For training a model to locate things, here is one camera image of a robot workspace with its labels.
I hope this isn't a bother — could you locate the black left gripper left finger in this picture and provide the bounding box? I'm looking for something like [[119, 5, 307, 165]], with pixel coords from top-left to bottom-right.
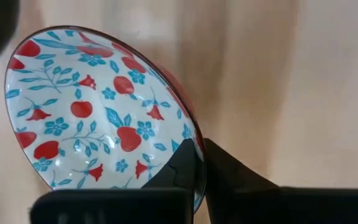
[[29, 138, 196, 224]]

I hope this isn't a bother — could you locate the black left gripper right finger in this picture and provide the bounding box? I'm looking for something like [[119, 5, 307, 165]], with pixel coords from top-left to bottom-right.
[[203, 138, 358, 224]]

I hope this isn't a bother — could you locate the red floral bowl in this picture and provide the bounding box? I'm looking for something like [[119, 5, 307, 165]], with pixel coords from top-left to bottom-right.
[[4, 25, 207, 214]]

